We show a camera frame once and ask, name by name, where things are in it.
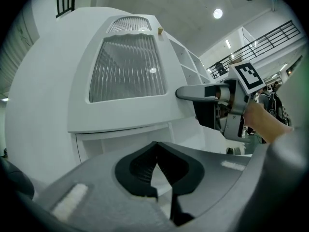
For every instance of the round ceiling light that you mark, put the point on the round ceiling light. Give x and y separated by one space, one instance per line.
217 13

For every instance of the person's right forearm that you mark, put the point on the person's right forearm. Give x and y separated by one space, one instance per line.
263 122

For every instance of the white cabinet with shelves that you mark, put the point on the white cabinet with shelves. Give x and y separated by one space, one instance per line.
190 62

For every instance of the small wooden knob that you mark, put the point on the small wooden knob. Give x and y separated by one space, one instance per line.
159 30

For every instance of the white ribbed-glass cabinet door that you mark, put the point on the white ribbed-glass cabinet door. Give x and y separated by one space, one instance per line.
125 69

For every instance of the long black balcony railing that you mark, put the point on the long black balcony railing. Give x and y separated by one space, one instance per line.
265 39

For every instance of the black backpack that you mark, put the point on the black backpack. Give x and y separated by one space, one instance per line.
275 105

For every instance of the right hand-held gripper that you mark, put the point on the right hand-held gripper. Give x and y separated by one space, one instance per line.
235 122

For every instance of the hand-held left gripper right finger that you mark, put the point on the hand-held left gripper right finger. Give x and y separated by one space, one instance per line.
217 178

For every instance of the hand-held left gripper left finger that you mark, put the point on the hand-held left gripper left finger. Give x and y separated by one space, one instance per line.
96 190

